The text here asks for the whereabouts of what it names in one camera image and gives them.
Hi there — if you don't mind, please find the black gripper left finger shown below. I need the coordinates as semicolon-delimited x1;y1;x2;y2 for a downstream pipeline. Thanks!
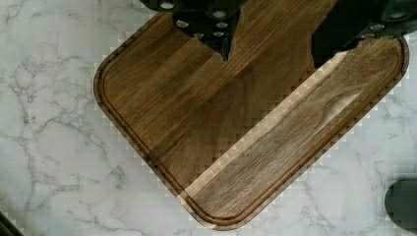
140;0;247;62

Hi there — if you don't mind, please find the wooden cutting board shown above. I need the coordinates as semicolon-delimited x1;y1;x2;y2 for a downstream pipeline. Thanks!
93;0;409;230

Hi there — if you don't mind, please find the black round lid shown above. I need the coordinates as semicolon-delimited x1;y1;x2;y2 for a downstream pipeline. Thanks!
384;178;417;235

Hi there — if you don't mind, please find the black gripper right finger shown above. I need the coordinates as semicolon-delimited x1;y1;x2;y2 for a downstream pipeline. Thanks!
311;0;417;69

